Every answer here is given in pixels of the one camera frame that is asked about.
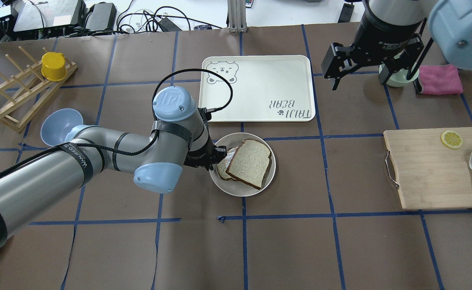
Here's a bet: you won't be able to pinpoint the black power adapter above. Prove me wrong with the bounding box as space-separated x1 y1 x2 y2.
337 2 354 23

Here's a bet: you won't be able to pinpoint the green bowl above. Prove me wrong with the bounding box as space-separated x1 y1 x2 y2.
380 68 419 87

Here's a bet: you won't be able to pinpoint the white bread slice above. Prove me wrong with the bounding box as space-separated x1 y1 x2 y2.
226 139 272 190

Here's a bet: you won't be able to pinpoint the bread slice under egg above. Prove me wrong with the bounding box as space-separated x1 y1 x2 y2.
216 147 271 182

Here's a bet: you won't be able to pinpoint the fried egg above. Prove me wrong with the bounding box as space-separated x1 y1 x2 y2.
224 147 238 166

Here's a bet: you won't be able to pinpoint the cream bear tray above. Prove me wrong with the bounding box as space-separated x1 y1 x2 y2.
199 55 315 122

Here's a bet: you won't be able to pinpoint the pink cloth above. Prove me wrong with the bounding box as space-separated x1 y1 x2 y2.
414 64 463 95

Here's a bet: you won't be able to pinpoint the bamboo cutting board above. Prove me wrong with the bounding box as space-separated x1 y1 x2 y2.
383 127 472 210

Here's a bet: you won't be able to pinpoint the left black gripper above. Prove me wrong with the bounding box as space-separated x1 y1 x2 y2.
183 137 227 170

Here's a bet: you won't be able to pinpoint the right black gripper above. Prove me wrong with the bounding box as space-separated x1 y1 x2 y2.
321 12 424 91

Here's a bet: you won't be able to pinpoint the black electronics boxes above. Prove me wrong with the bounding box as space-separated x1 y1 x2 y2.
0 0 118 41

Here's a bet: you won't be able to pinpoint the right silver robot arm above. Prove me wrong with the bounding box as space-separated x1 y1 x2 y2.
321 0 472 90

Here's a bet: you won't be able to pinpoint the yellow cup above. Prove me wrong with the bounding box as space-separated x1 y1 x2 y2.
41 52 67 81

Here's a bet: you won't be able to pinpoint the blue bowl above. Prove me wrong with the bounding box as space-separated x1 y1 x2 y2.
40 108 83 146

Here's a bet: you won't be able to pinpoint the lemon slice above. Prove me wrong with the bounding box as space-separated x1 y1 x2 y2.
440 130 463 149

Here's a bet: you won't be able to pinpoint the wooden rack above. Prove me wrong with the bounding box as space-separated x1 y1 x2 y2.
0 46 78 133

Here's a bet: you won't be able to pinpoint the aluminium frame post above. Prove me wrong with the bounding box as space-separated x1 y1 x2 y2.
227 0 248 33

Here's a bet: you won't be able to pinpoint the cream round plate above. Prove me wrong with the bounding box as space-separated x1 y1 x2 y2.
209 133 276 197

